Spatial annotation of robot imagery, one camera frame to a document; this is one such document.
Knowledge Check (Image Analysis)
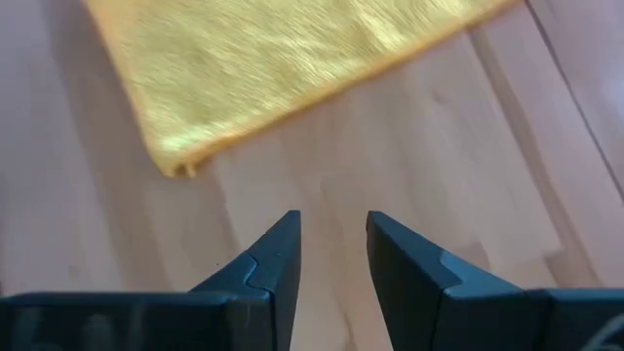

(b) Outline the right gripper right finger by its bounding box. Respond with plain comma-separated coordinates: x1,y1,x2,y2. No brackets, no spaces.
365,209,552,351

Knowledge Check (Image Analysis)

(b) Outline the yellow microfiber towel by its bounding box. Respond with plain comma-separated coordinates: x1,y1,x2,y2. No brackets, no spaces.
82,0,518,179

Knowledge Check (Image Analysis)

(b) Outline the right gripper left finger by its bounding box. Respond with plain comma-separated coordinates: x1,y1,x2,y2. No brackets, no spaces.
188,209,302,351

